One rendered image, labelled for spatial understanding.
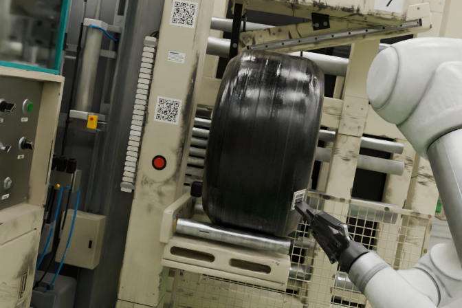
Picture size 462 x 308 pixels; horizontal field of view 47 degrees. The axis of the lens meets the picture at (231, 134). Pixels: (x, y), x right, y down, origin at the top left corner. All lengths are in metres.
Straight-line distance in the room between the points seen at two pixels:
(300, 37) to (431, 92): 1.23
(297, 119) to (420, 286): 0.49
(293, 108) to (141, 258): 0.67
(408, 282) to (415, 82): 0.60
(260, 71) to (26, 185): 0.72
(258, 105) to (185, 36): 0.35
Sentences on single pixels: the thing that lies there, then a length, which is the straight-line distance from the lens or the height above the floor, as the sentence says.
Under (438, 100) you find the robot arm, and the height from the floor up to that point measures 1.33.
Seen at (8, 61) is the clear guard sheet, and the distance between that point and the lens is 1.34.
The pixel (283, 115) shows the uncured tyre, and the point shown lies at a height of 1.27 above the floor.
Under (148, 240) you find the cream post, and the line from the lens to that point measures 1.67.
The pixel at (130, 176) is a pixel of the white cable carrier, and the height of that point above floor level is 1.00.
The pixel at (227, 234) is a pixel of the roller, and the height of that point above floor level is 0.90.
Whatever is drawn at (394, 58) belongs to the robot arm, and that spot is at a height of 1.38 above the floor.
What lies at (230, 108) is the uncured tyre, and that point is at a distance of 1.40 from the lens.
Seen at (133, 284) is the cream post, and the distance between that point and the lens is 1.72.
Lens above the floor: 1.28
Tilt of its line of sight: 4 degrees down
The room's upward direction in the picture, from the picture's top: 10 degrees clockwise
